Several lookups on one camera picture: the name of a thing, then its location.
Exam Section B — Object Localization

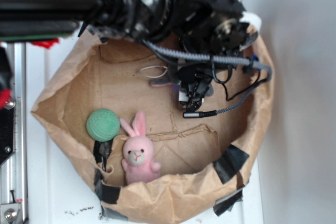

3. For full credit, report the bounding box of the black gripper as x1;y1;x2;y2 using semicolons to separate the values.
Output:
174;0;258;111

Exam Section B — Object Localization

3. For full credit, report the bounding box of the gray plush donkey toy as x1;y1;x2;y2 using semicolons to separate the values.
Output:
139;64;215;98

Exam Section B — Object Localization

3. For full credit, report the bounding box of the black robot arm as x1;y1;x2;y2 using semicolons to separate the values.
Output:
1;0;258;67

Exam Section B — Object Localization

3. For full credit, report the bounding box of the pink plush bunny toy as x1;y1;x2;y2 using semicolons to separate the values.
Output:
120;111;161;185

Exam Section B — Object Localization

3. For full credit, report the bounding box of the green foam ball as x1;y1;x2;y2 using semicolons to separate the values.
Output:
86;109;120;142

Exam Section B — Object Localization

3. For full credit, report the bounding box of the brown paper bag bin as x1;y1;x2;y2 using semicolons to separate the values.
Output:
32;32;274;223

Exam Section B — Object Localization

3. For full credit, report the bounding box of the aluminium frame rail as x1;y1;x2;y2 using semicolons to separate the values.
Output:
1;42;29;223

